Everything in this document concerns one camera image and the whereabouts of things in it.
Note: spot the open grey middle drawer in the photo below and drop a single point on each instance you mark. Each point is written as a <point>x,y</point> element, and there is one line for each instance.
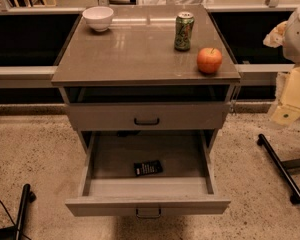
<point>109,186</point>

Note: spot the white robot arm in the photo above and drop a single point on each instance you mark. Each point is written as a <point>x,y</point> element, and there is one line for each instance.
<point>286,34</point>

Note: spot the black base leg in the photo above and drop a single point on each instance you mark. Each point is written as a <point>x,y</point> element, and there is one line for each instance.
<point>16,230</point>
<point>284,167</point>

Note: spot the grey drawer cabinet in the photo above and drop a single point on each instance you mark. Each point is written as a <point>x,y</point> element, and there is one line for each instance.
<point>135,62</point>

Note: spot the white ceramic bowl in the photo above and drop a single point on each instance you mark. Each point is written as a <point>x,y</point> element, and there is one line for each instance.
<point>99,18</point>

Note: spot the red orange apple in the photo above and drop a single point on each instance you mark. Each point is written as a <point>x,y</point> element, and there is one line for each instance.
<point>209,60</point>

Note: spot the closed grey top drawer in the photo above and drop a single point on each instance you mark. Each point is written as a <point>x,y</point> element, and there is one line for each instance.
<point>164,116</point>

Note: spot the black right base leg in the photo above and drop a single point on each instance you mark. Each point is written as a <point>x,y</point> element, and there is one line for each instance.
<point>284,167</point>

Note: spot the black left base leg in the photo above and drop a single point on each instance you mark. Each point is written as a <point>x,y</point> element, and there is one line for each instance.
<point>16,230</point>

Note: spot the green soda can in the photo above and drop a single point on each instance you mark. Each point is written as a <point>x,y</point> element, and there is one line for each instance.
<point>183,30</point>

